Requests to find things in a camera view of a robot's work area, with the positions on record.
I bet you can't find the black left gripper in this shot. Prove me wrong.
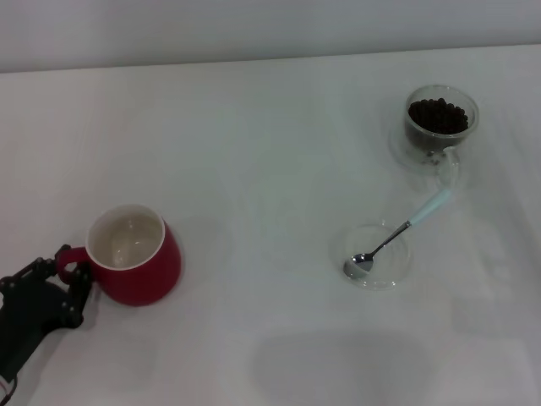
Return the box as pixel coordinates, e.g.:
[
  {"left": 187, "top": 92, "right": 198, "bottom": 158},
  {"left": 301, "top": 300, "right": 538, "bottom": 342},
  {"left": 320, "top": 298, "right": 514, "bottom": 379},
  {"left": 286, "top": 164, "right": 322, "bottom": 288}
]
[{"left": 0, "top": 244, "right": 93, "bottom": 381}]

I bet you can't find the clear glass saucer under cup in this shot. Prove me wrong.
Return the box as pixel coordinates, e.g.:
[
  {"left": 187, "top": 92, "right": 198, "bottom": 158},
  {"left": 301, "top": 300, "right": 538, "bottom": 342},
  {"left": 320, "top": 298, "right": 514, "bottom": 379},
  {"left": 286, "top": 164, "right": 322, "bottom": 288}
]
[{"left": 388, "top": 121, "right": 466, "bottom": 175}]

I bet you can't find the blue-handled metal spoon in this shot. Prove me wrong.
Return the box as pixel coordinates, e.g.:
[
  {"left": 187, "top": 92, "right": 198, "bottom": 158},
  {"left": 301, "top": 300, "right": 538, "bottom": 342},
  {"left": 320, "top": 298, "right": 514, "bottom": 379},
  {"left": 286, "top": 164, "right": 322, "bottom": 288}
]
[{"left": 342, "top": 189, "right": 452, "bottom": 280}]

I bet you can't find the small clear glass dish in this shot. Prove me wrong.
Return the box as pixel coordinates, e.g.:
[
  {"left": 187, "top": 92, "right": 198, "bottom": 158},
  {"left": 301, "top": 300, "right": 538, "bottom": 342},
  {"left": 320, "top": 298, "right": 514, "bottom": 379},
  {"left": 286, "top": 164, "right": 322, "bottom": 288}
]
[{"left": 328, "top": 219, "right": 413, "bottom": 292}]

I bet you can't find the clear glass cup with handle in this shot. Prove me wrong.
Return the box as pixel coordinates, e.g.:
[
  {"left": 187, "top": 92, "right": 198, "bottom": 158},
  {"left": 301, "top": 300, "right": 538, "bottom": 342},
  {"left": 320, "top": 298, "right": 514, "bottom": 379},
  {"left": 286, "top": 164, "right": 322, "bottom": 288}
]
[{"left": 403, "top": 85, "right": 481, "bottom": 191}]

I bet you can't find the red ceramic mug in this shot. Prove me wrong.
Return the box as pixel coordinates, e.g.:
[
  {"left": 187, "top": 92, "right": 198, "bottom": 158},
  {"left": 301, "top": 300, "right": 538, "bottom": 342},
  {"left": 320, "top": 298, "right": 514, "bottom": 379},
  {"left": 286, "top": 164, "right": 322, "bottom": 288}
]
[{"left": 56, "top": 204, "right": 183, "bottom": 307}]

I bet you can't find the pile of coffee beans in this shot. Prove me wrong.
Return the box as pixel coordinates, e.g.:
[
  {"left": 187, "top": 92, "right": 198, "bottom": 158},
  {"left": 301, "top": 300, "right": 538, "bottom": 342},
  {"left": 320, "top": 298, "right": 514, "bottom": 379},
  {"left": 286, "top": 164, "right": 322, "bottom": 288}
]
[{"left": 407, "top": 97, "right": 469, "bottom": 151}]

